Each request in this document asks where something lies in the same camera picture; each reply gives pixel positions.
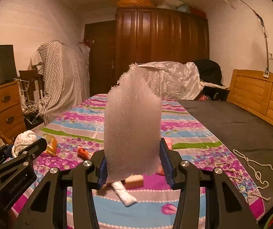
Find white string on bed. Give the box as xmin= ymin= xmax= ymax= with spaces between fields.
xmin=232 ymin=148 xmax=273 ymax=202

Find pink drink carton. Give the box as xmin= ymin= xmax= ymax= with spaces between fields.
xmin=164 ymin=137 xmax=172 ymax=150

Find orange small wrapper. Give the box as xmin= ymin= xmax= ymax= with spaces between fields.
xmin=77 ymin=146 xmax=92 ymax=160

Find orange bag on wardrobe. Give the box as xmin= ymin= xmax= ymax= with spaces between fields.
xmin=116 ymin=0 xmax=156 ymax=8

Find dark wooden wardrobe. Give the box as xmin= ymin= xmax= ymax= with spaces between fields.
xmin=114 ymin=8 xmax=209 ymax=79

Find grey striped cloth cover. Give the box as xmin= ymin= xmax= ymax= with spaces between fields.
xmin=30 ymin=40 xmax=90 ymax=125

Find dark grey mattress cover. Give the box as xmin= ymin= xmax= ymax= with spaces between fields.
xmin=178 ymin=99 xmax=273 ymax=179

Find white tissue wad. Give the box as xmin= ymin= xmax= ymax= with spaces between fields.
xmin=11 ymin=130 xmax=37 ymax=158

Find purple floral bed sheet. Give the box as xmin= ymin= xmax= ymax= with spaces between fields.
xmin=11 ymin=93 xmax=266 ymax=229

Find yellow snack wrapper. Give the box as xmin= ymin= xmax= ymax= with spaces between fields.
xmin=42 ymin=133 xmax=57 ymax=156

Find beige sponge block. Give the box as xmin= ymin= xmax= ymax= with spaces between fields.
xmin=124 ymin=175 xmax=144 ymax=189

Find white satin cloth cover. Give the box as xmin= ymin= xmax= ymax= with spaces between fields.
xmin=129 ymin=61 xmax=203 ymax=100

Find dark wooden door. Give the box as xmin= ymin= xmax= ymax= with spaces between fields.
xmin=84 ymin=20 xmax=116 ymax=96

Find wooden chest of drawers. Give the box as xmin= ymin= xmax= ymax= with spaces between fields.
xmin=0 ymin=81 xmax=26 ymax=142

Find white pillows on wardrobe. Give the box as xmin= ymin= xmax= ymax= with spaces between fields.
xmin=157 ymin=0 xmax=191 ymax=14

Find tangled white cables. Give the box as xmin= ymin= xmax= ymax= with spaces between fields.
xmin=14 ymin=77 xmax=44 ymax=125

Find wooden bed headboard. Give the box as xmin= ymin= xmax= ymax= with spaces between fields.
xmin=227 ymin=69 xmax=273 ymax=126

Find black clothes pile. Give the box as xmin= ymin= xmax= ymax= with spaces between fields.
xmin=194 ymin=59 xmax=223 ymax=86

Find white cloth bundle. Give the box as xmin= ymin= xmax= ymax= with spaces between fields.
xmin=111 ymin=181 xmax=137 ymax=207

